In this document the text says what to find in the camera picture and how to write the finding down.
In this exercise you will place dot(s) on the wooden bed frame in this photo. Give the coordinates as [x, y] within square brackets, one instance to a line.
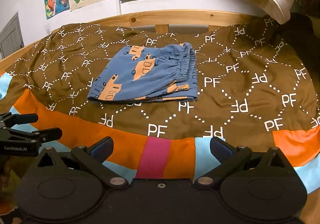
[162, 19]

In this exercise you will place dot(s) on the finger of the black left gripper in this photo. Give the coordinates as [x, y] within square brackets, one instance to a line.
[9, 119]
[43, 136]

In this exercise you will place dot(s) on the blue car print pants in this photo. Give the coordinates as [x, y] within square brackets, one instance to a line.
[147, 74]

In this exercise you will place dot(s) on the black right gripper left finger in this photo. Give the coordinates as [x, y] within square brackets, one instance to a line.
[92, 158]

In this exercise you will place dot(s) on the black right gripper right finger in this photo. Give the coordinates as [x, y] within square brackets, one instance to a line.
[230, 159]

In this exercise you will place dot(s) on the brown PF patterned blanket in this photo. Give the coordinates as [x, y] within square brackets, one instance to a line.
[254, 89]

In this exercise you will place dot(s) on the grey wall cabinet door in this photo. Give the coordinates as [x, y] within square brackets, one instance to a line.
[11, 37]

